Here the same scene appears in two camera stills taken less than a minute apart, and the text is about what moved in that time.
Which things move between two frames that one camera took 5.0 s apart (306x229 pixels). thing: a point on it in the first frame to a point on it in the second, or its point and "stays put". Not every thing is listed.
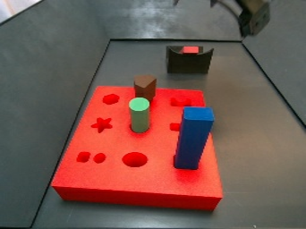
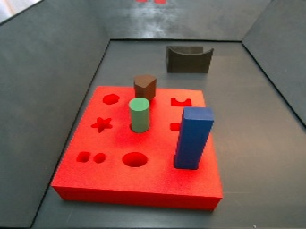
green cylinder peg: [139, 106] stays put
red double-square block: [190, 50] to [159, 2]
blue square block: [197, 124] stays put
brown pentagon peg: [144, 83] stays put
